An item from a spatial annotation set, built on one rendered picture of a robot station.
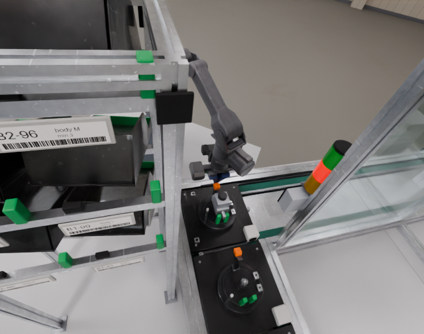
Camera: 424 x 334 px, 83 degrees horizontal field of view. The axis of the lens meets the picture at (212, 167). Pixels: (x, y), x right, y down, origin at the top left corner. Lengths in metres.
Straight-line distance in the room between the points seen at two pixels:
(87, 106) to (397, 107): 0.45
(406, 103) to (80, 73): 0.45
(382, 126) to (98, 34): 0.45
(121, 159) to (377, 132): 0.43
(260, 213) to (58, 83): 0.89
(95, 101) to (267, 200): 0.91
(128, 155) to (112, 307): 0.66
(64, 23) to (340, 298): 1.05
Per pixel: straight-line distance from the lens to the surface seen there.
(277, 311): 0.82
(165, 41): 0.23
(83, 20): 0.24
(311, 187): 0.66
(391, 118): 0.51
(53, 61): 0.19
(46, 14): 0.25
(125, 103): 0.21
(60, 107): 0.21
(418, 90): 0.49
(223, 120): 0.64
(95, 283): 0.95
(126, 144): 0.32
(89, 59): 0.19
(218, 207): 0.80
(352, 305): 1.09
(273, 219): 1.01
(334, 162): 0.59
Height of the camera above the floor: 1.75
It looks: 50 degrees down
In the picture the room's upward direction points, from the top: 12 degrees clockwise
